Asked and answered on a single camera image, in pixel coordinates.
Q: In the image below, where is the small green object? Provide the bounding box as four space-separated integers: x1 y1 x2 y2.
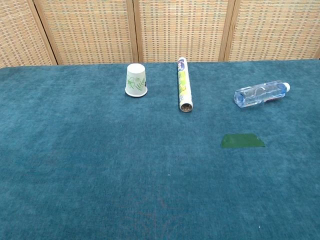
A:
220 133 266 150

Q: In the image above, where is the plastic wrap roll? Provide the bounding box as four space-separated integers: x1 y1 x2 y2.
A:
176 56 194 113

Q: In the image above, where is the white paper cup leaf print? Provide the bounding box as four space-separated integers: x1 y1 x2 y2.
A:
124 63 148 98

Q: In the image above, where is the teal table mat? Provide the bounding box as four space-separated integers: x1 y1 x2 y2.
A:
0 59 320 240

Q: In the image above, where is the clear plastic water bottle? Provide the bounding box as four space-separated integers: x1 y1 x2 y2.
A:
233 80 291 109

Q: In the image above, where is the woven bamboo folding screen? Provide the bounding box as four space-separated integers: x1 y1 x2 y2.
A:
0 0 320 69

